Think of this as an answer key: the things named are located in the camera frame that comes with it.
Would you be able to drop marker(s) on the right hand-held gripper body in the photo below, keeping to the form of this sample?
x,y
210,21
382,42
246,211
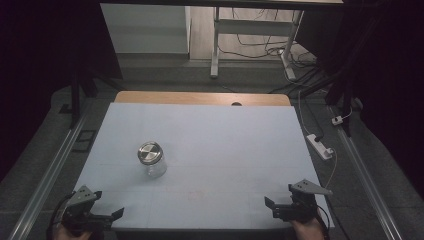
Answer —
x,y
305,187

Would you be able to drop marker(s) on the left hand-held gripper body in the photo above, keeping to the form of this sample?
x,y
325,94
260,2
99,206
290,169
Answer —
x,y
78,200

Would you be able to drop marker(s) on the clear glass jar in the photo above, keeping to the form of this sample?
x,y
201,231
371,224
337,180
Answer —
x,y
157,170

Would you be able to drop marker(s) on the round steel jar lid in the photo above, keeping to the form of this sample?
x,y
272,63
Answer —
x,y
150,153

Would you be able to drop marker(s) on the person's left hand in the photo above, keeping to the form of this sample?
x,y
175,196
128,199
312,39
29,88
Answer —
x,y
75,236

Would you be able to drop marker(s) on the person's right hand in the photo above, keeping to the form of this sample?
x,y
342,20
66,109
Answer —
x,y
310,231

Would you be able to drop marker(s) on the white power strip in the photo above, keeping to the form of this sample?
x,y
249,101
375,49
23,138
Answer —
x,y
319,146

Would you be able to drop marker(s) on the small white adapter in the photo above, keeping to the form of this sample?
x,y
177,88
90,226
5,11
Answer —
x,y
337,120

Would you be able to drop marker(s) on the black metal stand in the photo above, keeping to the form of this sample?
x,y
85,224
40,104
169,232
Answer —
x,y
76,96
336,90

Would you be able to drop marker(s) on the dark curtain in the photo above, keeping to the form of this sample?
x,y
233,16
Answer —
x,y
393,83
40,66

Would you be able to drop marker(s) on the white cabinet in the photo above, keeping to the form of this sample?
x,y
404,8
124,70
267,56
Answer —
x,y
143,30

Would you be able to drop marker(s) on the metal floor rail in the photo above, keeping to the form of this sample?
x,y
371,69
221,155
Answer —
x,y
50,173
366,180

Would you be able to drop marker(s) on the black rectangular floor bracket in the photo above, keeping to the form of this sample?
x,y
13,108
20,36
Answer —
x,y
84,141

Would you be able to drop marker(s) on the white desk frame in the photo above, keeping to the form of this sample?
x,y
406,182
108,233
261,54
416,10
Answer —
x,y
255,27

